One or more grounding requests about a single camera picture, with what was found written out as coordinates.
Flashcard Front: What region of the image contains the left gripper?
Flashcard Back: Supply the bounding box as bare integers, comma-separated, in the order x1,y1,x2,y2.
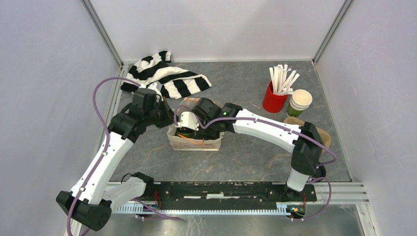
145,96,179,129

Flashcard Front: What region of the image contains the black cup lid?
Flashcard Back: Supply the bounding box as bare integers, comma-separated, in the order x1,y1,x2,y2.
175,127,194,138
314,166,327,178

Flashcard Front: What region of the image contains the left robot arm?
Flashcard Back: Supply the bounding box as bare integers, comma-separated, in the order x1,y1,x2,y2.
56,88,174,231

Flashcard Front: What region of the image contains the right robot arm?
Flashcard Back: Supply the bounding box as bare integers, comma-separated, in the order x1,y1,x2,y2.
191,98,324,201

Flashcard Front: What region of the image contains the black white striped cloth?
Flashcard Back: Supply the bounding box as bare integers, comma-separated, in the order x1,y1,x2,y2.
120,51,212,99

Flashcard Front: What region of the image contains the red straw holder cup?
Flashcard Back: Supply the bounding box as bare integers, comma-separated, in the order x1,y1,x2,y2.
262,82,289,113

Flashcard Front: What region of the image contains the white wrapped straws bundle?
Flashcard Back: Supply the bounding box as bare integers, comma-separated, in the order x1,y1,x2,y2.
269,64,300,95

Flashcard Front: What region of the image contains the stack of paper cups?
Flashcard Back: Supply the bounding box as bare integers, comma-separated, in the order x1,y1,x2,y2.
286,89,313,117

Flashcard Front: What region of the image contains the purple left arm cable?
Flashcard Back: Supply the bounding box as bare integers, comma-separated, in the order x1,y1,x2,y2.
66,77,142,236

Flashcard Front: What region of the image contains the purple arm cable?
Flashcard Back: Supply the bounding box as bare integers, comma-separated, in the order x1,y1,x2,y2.
66,77,142,236
173,105,338,221

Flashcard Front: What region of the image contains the metal cable duct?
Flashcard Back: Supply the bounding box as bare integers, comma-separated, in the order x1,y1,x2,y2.
114,203,290,216

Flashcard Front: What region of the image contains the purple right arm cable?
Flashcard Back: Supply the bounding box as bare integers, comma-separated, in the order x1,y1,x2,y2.
173,105,338,221

